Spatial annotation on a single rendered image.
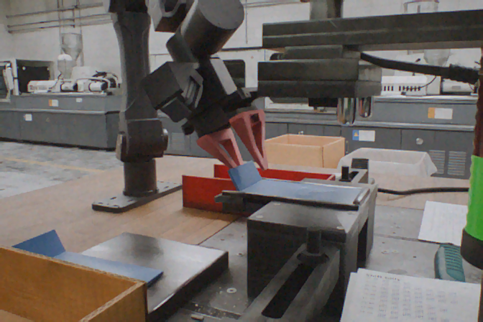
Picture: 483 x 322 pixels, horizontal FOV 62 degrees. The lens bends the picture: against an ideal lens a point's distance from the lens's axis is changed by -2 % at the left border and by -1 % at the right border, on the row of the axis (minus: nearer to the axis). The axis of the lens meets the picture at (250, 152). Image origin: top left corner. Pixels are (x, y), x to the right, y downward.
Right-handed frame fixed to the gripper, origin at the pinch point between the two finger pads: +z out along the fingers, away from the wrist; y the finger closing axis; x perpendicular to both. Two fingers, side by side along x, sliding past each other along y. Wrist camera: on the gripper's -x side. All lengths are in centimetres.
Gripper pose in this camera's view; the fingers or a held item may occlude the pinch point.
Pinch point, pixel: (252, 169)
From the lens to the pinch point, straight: 52.1
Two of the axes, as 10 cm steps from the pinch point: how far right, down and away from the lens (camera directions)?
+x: 4.1, -1.6, 9.0
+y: 7.9, -4.3, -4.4
